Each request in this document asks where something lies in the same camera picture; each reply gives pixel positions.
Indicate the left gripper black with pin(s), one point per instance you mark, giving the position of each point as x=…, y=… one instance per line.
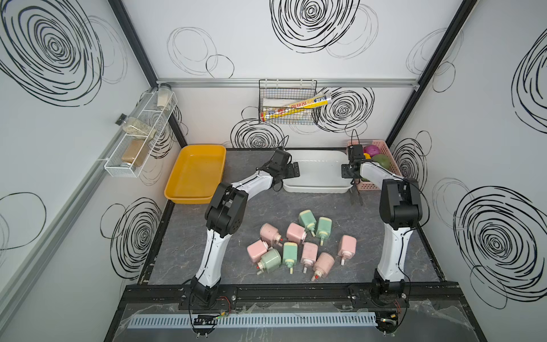
x=290, y=174

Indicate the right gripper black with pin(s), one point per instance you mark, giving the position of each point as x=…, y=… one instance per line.
x=343, y=171

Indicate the white plastic storage tray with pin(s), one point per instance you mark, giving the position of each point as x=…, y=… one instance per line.
x=320, y=172

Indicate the yellow plastic storage tray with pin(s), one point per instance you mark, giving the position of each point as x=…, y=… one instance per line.
x=196, y=174

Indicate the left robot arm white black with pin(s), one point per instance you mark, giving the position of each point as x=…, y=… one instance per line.
x=224, y=216

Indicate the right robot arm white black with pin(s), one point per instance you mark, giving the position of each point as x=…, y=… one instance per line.
x=400, y=209

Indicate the yellow red foil roll box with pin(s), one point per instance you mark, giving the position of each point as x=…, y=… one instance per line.
x=274, y=112

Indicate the purple toy vegetable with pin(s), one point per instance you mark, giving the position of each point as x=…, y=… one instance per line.
x=372, y=150

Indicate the green toy apple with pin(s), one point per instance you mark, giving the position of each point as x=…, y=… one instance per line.
x=382, y=160

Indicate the pink perforated plastic basket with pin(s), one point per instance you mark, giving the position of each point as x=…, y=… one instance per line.
x=369, y=164

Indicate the glass jar on shelf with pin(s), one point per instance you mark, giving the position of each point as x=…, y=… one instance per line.
x=164, y=94

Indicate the clear bottle on shelf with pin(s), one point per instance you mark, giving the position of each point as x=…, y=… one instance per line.
x=135, y=127

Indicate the black wire wall basket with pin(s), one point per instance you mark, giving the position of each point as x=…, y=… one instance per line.
x=285, y=91

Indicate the aluminium wall rail back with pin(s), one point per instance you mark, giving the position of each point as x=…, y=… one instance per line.
x=321, y=82

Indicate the aluminium wall rail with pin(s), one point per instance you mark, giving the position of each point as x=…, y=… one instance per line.
x=17, y=290
x=321, y=82

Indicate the white wire wall shelf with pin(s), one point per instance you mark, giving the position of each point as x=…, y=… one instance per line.
x=159, y=147

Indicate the white slotted cable duct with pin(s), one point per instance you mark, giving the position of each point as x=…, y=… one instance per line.
x=254, y=320

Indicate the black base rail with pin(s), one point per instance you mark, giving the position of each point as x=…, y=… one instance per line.
x=242, y=296

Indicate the black corner frame post right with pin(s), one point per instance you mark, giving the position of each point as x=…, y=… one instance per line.
x=456, y=24

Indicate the black corner frame post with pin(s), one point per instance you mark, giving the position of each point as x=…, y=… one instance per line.
x=456, y=24
x=123, y=18

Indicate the black corner frame post left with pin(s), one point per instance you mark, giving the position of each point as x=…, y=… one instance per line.
x=123, y=18

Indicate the aluminium wall rail left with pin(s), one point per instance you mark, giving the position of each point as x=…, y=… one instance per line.
x=17, y=290

